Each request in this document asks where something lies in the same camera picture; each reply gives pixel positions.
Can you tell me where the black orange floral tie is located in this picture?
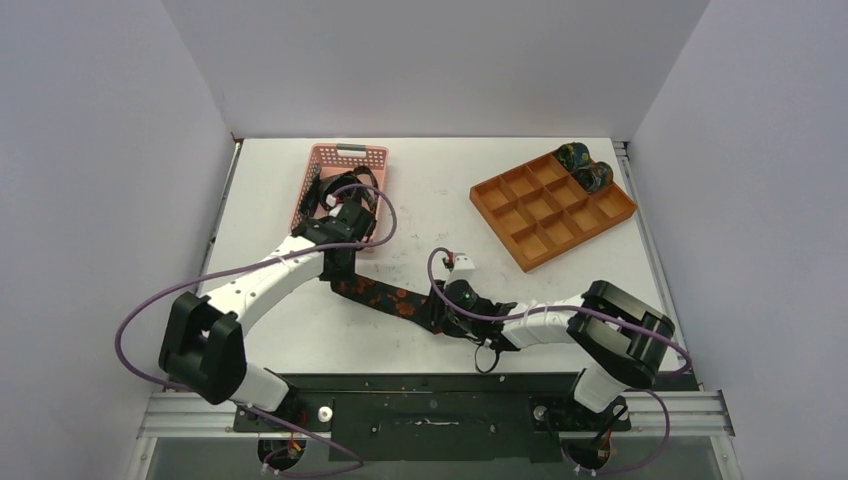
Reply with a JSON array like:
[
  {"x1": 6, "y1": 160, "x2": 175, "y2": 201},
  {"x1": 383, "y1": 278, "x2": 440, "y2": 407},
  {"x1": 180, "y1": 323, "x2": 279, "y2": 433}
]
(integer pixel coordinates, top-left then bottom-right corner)
[{"x1": 330, "y1": 275, "x2": 453, "y2": 335}]

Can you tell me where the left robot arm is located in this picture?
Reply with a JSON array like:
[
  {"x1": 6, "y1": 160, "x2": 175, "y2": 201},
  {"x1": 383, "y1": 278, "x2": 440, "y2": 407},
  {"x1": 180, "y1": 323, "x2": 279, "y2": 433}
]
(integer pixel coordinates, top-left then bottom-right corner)
[{"x1": 158, "y1": 200, "x2": 376, "y2": 431}]

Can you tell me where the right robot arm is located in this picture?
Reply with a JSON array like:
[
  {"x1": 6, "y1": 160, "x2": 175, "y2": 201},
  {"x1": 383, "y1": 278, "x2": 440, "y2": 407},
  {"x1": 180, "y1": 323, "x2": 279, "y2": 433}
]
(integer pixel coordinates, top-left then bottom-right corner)
[{"x1": 418, "y1": 280, "x2": 676, "y2": 429}]

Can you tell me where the dark tie in basket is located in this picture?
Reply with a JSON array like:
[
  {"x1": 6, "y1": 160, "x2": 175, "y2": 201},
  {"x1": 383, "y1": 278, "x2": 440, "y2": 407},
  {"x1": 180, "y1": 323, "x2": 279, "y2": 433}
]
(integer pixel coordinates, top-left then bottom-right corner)
[{"x1": 297, "y1": 165, "x2": 379, "y2": 217}]

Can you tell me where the pink plastic basket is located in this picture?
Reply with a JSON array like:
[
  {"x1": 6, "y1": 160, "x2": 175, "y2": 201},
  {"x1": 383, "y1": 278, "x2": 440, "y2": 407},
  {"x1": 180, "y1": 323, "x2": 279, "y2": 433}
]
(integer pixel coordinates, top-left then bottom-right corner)
[{"x1": 278, "y1": 143, "x2": 396, "y2": 255}]

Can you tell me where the orange divided tray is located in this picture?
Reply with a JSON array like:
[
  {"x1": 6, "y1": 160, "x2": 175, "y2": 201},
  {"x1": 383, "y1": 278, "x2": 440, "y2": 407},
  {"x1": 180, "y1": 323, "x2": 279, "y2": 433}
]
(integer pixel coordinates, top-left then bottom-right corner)
[{"x1": 469, "y1": 152, "x2": 637, "y2": 272}]

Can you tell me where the rolled dark floral tie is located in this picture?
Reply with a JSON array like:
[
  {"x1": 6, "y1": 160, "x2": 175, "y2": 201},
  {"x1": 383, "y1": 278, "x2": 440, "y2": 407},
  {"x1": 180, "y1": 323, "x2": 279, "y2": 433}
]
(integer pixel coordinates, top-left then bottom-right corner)
[{"x1": 572, "y1": 162, "x2": 614, "y2": 195}]

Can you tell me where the rolled blue green tie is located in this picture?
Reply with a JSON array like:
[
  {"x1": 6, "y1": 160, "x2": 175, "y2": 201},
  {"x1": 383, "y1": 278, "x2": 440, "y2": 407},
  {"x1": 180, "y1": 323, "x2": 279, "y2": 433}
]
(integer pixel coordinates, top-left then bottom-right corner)
[{"x1": 552, "y1": 142, "x2": 592, "y2": 173}]

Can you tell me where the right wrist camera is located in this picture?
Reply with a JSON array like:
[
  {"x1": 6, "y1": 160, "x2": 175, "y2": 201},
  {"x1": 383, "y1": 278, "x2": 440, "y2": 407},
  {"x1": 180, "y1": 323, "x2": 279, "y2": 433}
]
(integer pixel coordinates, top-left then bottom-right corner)
[{"x1": 443, "y1": 252, "x2": 476, "y2": 283}]

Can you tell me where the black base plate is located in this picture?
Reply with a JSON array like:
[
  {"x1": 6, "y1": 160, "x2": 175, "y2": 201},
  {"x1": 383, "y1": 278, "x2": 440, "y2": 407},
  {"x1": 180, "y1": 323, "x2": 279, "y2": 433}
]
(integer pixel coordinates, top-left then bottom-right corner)
[{"x1": 231, "y1": 372, "x2": 637, "y2": 464}]

